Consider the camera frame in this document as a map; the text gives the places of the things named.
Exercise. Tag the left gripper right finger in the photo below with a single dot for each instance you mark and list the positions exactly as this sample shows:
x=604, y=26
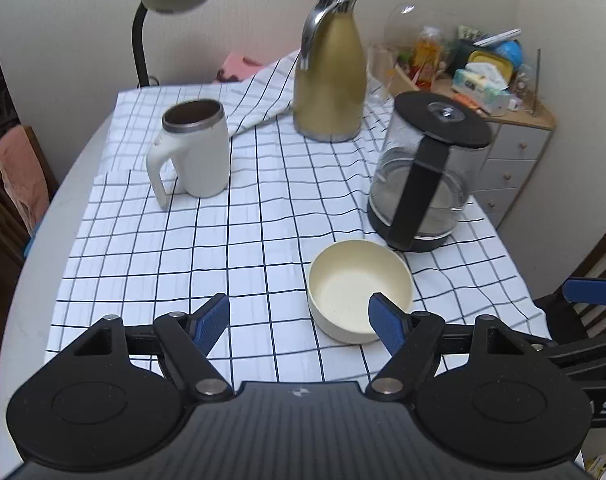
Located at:
x=412, y=339

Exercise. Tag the gold thermos jug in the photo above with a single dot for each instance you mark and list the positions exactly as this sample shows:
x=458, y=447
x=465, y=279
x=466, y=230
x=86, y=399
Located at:
x=330, y=79

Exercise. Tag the dark wooden chair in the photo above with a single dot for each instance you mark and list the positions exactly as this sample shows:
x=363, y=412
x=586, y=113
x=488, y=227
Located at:
x=598, y=259

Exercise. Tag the grey drawer cabinet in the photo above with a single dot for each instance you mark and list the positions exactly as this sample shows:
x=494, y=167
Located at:
x=519, y=142

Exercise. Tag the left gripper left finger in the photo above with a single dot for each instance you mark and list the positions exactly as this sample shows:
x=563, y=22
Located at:
x=186, y=340

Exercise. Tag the glass electric kettle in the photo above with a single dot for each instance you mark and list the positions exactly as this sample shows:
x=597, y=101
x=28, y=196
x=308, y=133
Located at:
x=432, y=155

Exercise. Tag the tissue pack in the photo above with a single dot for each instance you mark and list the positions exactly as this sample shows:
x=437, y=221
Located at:
x=486, y=88

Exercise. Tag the orange bottle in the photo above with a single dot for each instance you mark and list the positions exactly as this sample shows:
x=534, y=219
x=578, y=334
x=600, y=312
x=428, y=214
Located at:
x=426, y=58

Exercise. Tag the checkered white tablecloth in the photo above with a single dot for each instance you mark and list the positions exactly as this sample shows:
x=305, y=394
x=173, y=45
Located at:
x=288, y=198

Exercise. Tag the pink cloth on table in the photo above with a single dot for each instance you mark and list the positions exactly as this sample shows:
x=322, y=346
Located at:
x=238, y=67

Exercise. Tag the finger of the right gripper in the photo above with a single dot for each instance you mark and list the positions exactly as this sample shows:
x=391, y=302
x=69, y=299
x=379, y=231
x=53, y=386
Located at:
x=585, y=290

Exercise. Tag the white mug with handle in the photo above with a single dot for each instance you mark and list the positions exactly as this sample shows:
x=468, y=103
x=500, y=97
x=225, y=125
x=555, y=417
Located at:
x=195, y=138

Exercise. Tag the wooden chair with pink towel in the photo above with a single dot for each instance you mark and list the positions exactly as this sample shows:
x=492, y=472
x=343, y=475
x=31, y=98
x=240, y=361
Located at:
x=27, y=188

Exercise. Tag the cream plastic bowl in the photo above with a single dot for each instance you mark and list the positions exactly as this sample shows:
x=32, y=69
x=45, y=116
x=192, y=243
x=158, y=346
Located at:
x=341, y=280

